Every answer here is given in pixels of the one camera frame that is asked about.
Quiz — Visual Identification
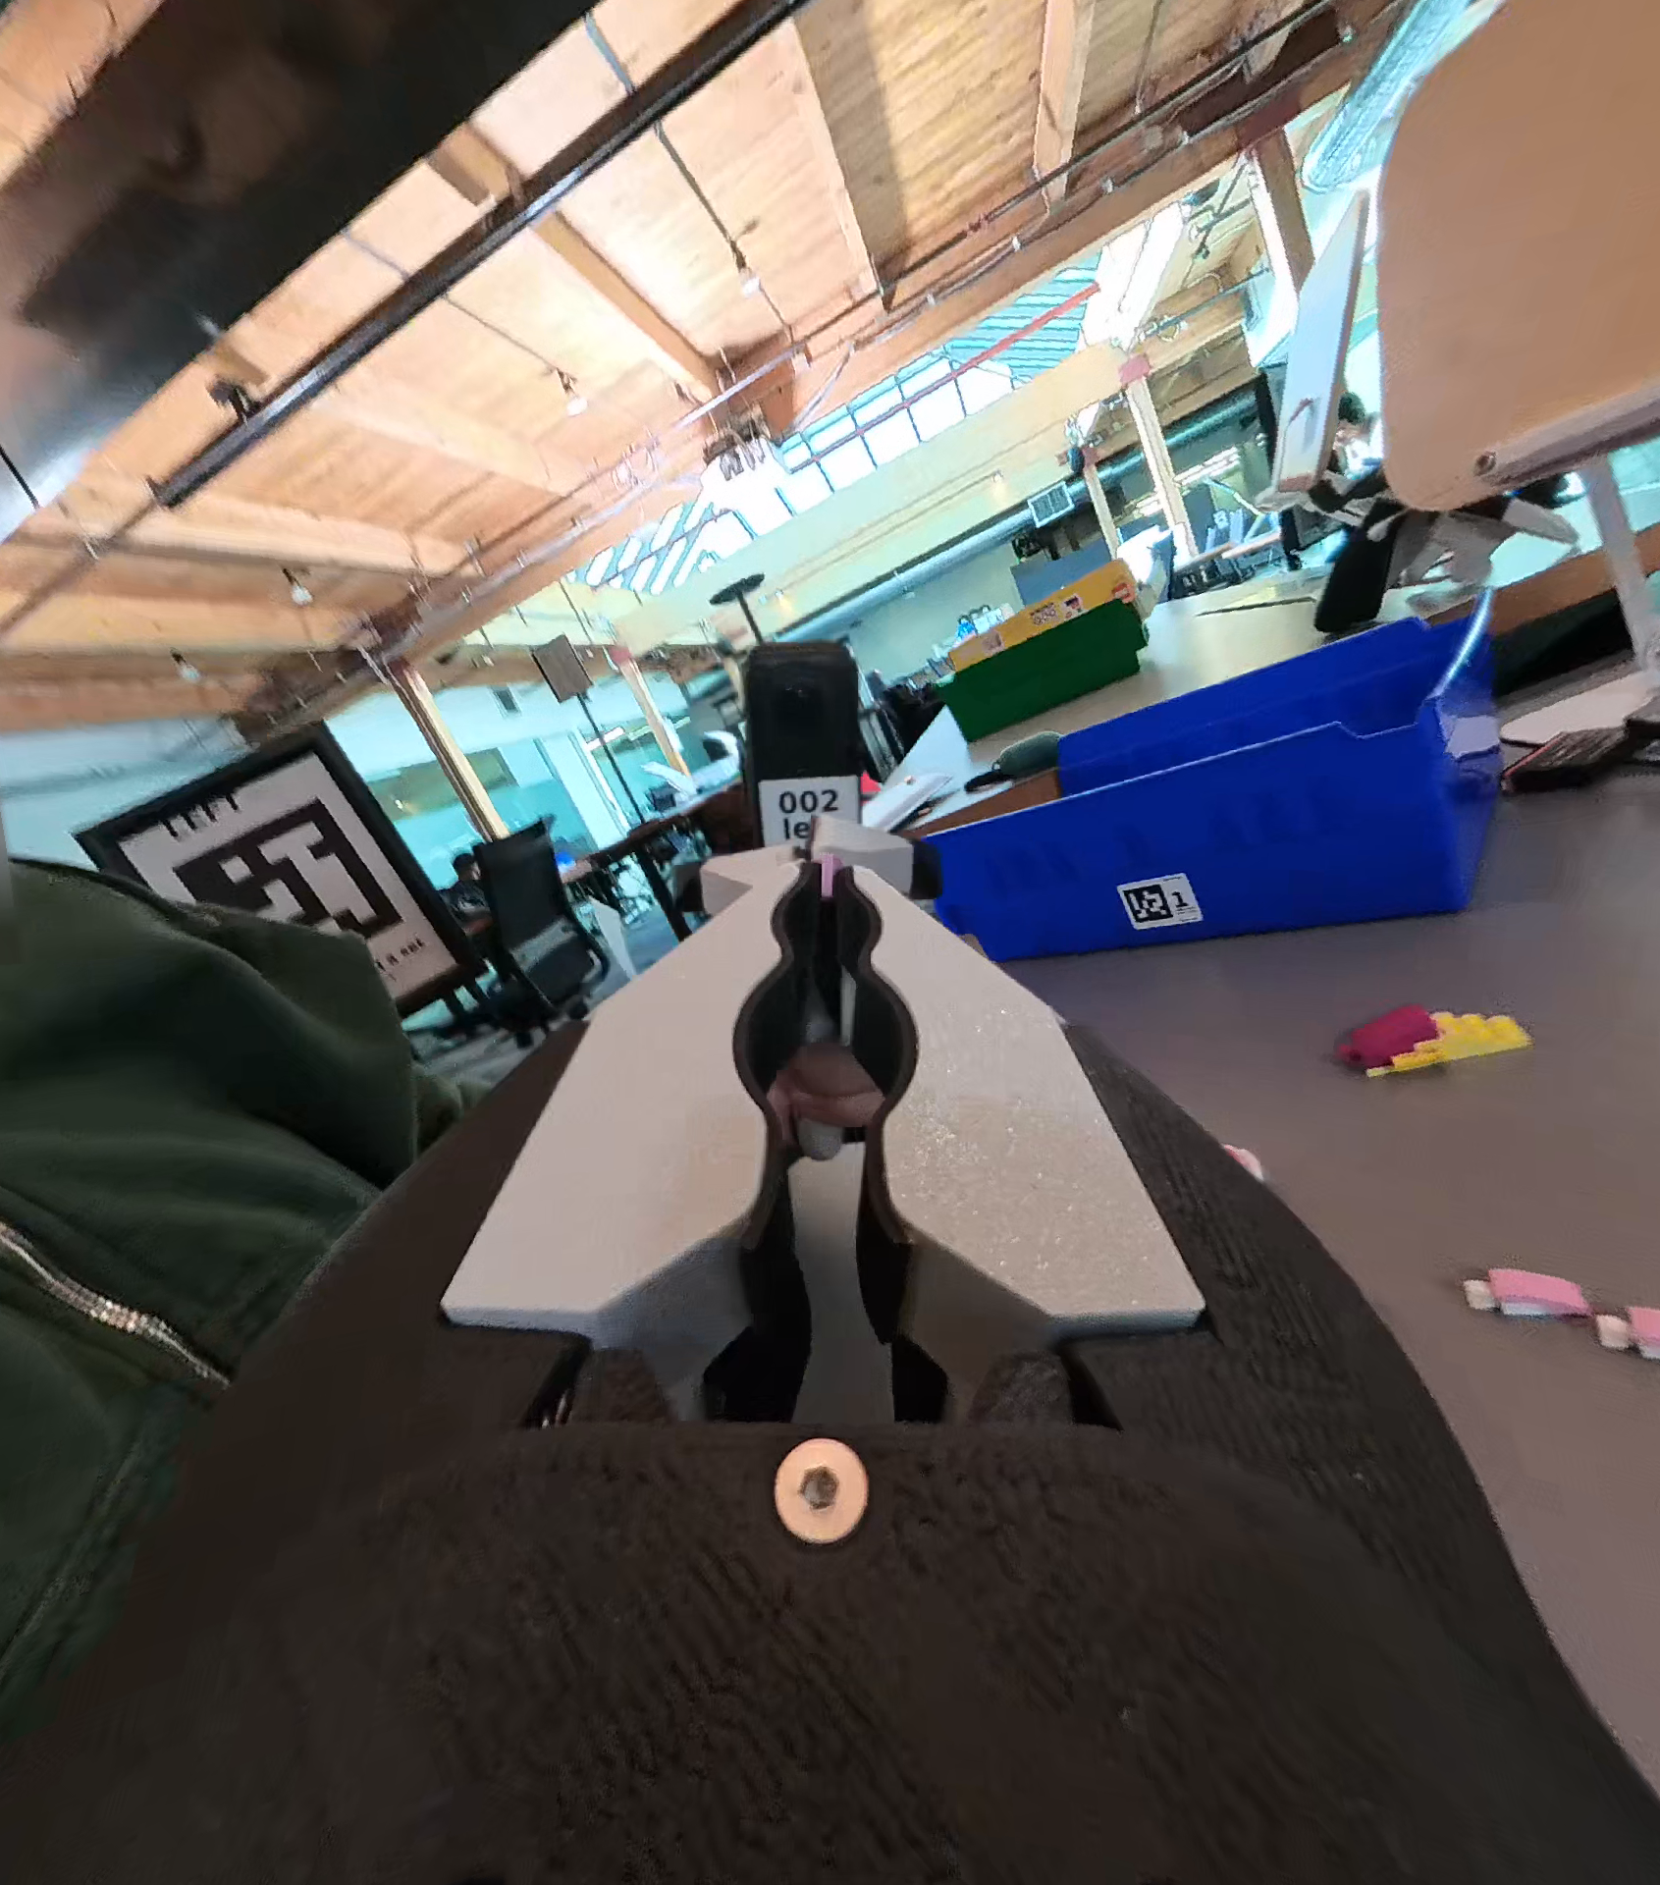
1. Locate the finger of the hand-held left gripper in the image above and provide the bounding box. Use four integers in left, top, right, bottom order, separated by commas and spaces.
698, 846, 812, 916
812, 816, 943, 905

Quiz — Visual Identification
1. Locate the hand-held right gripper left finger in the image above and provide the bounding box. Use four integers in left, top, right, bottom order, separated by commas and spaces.
445, 860, 834, 1425

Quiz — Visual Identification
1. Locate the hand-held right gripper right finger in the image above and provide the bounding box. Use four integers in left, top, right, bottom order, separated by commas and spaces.
835, 860, 1208, 1425

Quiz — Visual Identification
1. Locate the magenta and yellow lego assembly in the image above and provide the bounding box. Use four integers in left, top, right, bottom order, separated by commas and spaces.
1332, 1005, 1536, 1077

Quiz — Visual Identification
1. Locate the person's left hand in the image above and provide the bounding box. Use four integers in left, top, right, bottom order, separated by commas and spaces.
778, 1037, 883, 1125

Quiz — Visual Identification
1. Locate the black office chair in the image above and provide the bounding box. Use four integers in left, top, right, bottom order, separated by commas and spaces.
468, 820, 614, 1054

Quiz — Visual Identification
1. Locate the green plastic bin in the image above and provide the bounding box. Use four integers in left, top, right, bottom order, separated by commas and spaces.
938, 599, 1150, 745

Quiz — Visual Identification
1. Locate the yellow cardboard box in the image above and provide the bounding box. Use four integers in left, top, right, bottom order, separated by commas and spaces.
982, 561, 1142, 652

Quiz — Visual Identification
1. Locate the blue plastic bin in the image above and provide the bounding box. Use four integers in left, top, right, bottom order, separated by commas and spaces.
917, 608, 1503, 965

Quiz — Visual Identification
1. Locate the black and white marker board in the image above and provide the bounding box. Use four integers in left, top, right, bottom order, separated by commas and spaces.
70, 721, 487, 1020

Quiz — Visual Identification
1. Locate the green jacket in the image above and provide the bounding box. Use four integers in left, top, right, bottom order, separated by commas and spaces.
0, 860, 468, 1885

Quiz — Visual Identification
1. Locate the small white monitor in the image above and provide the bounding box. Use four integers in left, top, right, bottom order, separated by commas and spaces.
1268, 187, 1374, 500

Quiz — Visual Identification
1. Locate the black calculator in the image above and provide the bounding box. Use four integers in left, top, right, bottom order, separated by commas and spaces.
1500, 728, 1644, 787

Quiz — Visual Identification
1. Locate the large white monitor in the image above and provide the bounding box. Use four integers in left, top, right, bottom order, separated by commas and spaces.
1368, 0, 1660, 754

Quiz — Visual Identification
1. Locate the wooden post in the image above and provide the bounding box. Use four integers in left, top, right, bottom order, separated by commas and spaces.
386, 656, 509, 856

